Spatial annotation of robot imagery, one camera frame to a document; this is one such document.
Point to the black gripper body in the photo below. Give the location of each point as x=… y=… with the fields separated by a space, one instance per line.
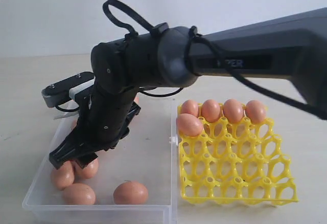
x=101 y=121

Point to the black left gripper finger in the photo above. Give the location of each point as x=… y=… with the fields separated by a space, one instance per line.
x=69 y=149

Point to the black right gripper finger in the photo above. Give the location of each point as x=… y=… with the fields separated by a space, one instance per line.
x=84 y=157

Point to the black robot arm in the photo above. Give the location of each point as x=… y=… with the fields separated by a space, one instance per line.
x=283 y=58

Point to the clear plastic bin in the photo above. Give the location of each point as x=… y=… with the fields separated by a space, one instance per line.
x=147 y=155

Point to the yellow plastic egg tray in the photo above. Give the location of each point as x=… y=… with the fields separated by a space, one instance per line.
x=235 y=162

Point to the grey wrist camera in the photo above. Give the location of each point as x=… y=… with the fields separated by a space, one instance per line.
x=57 y=93

